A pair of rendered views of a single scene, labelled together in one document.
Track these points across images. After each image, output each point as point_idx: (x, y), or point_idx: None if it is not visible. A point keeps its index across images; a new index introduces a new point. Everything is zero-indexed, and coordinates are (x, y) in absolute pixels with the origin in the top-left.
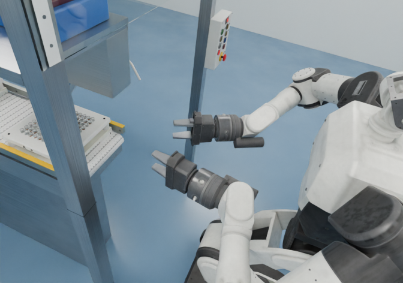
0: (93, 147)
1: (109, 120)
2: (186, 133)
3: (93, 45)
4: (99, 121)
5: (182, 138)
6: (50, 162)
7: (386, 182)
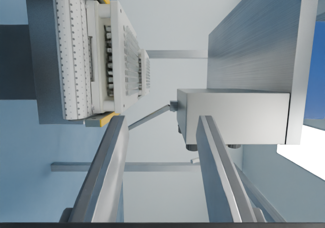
0: (94, 64)
1: (119, 109)
2: (113, 205)
3: (295, 64)
4: (124, 97)
5: (107, 152)
6: None
7: None
